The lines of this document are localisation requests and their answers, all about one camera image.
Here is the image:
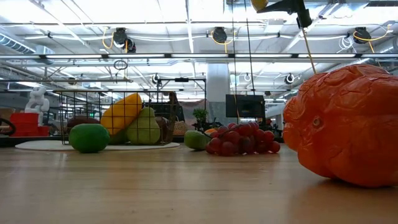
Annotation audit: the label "white robot figure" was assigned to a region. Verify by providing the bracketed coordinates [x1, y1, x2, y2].
[24, 86, 50, 125]

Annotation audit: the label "green lime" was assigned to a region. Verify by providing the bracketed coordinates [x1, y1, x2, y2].
[68, 123, 111, 154]

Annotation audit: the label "dark flat monitor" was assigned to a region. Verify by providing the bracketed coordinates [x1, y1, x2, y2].
[225, 94, 267, 118]

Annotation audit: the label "white round plate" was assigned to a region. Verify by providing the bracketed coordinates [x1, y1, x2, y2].
[14, 140, 181, 152]

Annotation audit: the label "yellow orange mango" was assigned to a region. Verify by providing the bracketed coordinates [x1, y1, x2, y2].
[99, 92, 143, 136]

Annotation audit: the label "red stacked boxes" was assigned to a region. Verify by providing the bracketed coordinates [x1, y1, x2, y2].
[9, 112, 50, 138]

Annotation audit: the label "green pear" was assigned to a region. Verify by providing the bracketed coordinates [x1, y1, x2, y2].
[126, 106, 162, 146]

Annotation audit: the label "yellow hanging cable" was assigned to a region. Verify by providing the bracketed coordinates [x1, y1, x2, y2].
[301, 27, 317, 75]

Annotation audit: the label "thick black looped cable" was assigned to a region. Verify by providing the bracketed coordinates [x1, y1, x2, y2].
[0, 117, 17, 137]

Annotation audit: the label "red grape bunch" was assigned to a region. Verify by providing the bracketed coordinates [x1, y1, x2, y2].
[205, 122, 282, 157]

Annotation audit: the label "black wire basket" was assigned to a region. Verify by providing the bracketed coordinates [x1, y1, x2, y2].
[57, 90, 177, 146]

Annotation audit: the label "potted green plant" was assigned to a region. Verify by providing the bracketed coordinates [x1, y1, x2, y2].
[192, 108, 210, 131]

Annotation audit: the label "green cucumber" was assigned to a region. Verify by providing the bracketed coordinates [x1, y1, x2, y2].
[183, 129, 211, 151]

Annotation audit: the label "orange bell pepper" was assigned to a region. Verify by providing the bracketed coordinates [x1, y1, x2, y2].
[282, 63, 398, 188]

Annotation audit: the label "person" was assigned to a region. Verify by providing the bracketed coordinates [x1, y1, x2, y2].
[167, 91, 187, 123]

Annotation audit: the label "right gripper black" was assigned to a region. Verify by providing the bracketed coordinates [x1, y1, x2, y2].
[257, 0, 313, 29]

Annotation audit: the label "black ceiling cable reel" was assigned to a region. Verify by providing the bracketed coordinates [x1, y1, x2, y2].
[212, 26, 228, 44]
[112, 27, 129, 45]
[353, 26, 370, 44]

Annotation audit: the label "woven wicker basket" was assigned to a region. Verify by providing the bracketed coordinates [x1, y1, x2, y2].
[174, 119, 189, 137]

